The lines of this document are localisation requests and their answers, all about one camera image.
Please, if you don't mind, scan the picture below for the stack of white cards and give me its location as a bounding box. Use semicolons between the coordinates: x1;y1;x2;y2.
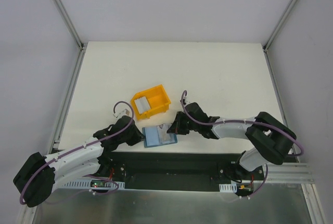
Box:
134;96;151;115

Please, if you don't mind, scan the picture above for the aluminium frame rail right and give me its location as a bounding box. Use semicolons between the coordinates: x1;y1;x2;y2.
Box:
262;0;315;53

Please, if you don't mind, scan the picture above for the aluminium frame rail left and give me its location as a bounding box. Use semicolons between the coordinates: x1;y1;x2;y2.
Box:
39;0;88;50

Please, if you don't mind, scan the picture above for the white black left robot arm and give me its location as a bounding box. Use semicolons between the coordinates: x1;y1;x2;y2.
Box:
13;116;144;207

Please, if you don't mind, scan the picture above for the white slotted cable duct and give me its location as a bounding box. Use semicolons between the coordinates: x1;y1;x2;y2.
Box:
219;183;237;193
59;179;125;190

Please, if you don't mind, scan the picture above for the aluminium frame rail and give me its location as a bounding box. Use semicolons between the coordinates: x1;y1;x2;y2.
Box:
39;0;88;50
262;0;315;53

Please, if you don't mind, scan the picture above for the white slotted cable duct right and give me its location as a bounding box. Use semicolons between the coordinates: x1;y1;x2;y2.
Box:
219;183;237;193

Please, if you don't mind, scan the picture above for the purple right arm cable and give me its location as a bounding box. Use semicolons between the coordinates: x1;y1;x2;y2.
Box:
181;90;304;157

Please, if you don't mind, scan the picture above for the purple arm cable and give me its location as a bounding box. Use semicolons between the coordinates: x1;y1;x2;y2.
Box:
181;90;304;157
19;101;135;204

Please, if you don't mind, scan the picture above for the blue leather card holder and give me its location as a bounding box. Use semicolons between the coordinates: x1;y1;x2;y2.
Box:
142;123;177;148

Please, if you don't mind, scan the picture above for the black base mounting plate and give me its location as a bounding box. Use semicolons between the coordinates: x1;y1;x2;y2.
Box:
93;152;264;192

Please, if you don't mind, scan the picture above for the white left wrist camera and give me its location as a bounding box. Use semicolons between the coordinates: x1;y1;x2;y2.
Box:
113;109;131;118

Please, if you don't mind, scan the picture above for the yellow plastic bin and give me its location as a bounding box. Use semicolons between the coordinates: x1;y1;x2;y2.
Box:
131;84;171;120

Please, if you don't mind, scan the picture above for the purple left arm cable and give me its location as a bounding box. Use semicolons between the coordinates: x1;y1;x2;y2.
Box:
19;101;135;204

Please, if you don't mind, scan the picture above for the white slotted cable duct left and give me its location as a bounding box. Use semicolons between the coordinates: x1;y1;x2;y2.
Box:
59;179;125;190

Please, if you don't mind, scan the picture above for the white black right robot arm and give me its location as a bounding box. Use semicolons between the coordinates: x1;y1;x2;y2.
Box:
167;103;296;180

